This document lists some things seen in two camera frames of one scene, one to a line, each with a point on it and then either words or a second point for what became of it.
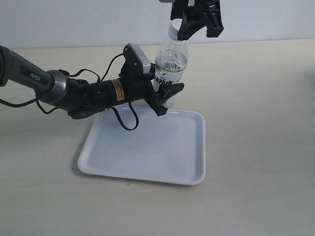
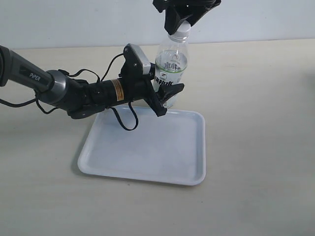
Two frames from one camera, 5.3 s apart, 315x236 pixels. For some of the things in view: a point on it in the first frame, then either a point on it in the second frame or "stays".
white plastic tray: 169,148 stays
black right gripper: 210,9 to 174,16
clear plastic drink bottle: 172,62 stays
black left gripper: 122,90 stays
